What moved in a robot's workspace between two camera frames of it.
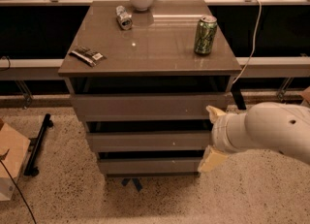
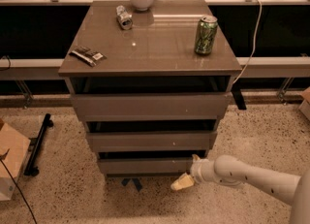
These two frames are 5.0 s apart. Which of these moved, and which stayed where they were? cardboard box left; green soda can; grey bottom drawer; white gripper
Moved: white gripper
Stayed: cardboard box left; green soda can; grey bottom drawer
